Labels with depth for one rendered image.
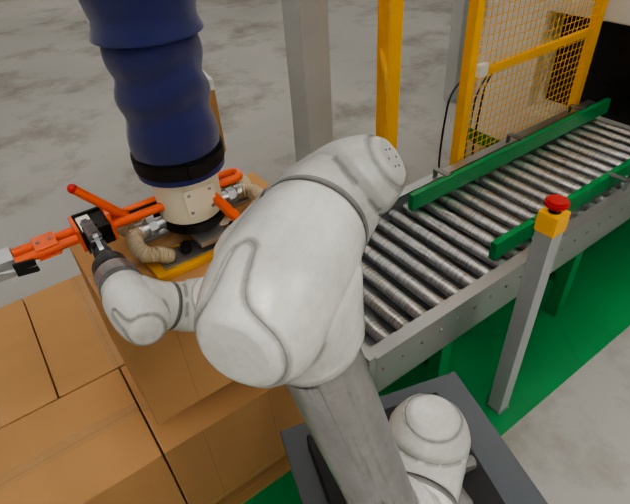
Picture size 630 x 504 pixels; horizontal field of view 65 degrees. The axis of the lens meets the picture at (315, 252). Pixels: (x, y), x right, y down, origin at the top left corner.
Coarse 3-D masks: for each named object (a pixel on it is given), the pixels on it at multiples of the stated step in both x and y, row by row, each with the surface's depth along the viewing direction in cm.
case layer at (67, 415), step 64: (0, 320) 191; (64, 320) 189; (0, 384) 167; (64, 384) 166; (128, 384) 165; (0, 448) 149; (64, 448) 148; (128, 448) 146; (192, 448) 151; (256, 448) 172
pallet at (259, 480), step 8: (280, 456) 184; (272, 464) 194; (280, 464) 194; (288, 464) 194; (256, 472) 180; (264, 472) 192; (272, 472) 192; (280, 472) 192; (248, 480) 179; (256, 480) 190; (264, 480) 190; (272, 480) 190; (232, 488) 176; (240, 488) 188; (248, 488) 188; (256, 488) 187; (264, 488) 189; (224, 496) 175; (232, 496) 186; (240, 496) 185; (248, 496) 185
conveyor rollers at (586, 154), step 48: (576, 144) 270; (624, 144) 267; (480, 192) 241; (528, 192) 239; (384, 240) 215; (432, 240) 214; (480, 240) 215; (528, 240) 209; (384, 288) 193; (384, 336) 173
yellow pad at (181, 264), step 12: (192, 240) 132; (180, 252) 128; (192, 252) 128; (204, 252) 128; (156, 264) 126; (168, 264) 125; (180, 264) 125; (192, 264) 126; (156, 276) 123; (168, 276) 123
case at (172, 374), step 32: (224, 224) 141; (128, 256) 132; (96, 288) 123; (128, 352) 118; (160, 352) 124; (192, 352) 131; (160, 384) 130; (192, 384) 137; (224, 384) 146; (160, 416) 136
